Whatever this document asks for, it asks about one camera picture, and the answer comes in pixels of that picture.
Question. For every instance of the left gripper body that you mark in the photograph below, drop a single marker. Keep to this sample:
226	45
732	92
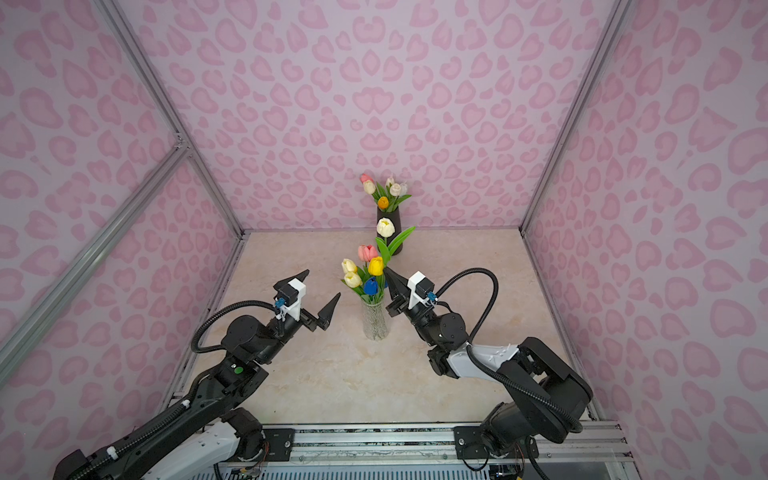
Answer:
303	319

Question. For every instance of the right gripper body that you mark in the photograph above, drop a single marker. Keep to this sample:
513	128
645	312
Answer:
417	320

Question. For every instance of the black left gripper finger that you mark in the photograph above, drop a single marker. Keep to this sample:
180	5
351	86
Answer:
325	314
301	276

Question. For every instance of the blue tulip back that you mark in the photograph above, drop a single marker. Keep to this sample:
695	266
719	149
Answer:
371	287

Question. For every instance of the clear plastic cup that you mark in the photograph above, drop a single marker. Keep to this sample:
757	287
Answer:
374	321

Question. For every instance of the dark grey vase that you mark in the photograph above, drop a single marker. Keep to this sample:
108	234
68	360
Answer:
388	227

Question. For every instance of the pale yellow tulip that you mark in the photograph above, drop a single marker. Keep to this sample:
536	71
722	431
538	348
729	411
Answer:
350	269
358	289

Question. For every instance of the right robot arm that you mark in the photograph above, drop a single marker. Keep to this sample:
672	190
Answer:
548	397

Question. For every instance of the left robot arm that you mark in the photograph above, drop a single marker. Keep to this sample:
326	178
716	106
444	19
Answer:
207	425

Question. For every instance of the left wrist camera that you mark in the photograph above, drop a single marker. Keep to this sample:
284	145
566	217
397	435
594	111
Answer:
288	299

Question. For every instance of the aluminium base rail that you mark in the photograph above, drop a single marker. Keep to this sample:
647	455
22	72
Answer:
398	451

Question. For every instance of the aluminium frame left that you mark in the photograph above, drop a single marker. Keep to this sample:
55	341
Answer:
41	316

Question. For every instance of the aluminium corner post right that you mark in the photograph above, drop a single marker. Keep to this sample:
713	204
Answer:
621	11

